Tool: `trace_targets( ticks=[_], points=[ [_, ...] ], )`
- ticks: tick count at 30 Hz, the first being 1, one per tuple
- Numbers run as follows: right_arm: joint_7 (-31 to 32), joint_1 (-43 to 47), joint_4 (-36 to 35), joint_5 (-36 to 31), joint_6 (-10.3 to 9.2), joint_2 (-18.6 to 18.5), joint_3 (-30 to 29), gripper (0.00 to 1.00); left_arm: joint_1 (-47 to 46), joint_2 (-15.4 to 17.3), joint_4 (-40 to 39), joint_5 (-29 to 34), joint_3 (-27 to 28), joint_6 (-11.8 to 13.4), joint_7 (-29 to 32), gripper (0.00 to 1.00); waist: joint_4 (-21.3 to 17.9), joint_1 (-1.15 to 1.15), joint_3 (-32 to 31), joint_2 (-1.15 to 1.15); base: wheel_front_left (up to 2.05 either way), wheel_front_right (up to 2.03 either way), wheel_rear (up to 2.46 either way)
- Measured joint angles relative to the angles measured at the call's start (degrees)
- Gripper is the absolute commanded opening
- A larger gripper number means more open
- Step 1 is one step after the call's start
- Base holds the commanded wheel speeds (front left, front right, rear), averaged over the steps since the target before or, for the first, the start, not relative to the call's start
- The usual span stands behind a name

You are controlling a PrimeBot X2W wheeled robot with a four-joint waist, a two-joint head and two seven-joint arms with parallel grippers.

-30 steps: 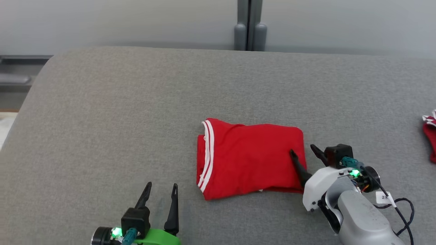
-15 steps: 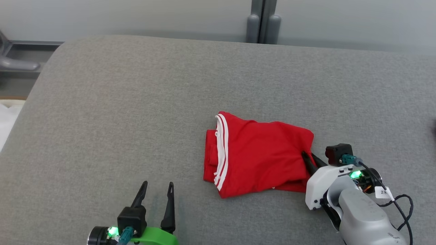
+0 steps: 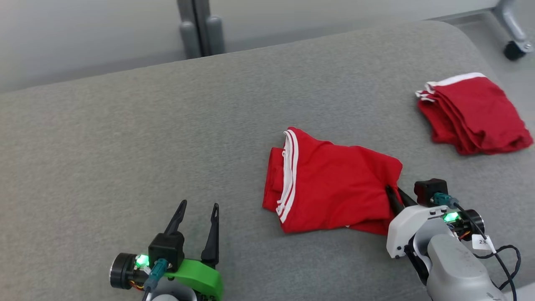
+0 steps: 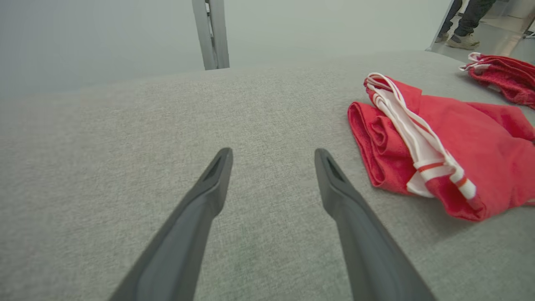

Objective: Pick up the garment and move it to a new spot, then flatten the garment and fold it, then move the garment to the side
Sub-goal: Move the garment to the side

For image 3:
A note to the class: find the small white paper tag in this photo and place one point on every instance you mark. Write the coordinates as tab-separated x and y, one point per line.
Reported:
482	242

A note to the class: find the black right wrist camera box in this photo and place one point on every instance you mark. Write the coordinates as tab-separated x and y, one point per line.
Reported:
430	190

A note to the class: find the grey leg with black caster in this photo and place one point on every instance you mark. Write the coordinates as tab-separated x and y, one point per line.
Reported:
512	25

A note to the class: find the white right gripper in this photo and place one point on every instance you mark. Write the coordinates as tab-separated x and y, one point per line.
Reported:
409	225

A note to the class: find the red white shorts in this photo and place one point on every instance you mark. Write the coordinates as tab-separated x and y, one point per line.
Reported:
334	188
476	117

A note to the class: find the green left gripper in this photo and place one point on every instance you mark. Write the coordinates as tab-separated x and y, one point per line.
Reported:
200	278

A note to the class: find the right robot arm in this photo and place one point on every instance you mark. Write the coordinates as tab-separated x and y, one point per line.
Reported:
455	267

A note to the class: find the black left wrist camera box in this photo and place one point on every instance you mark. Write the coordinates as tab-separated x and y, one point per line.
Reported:
167	248

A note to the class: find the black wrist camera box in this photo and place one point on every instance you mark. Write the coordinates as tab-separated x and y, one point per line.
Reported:
430	190
167	248

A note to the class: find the grey partition post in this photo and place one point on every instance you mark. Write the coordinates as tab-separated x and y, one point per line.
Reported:
192	12

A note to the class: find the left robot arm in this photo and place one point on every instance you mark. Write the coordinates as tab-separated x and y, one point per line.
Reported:
167	297

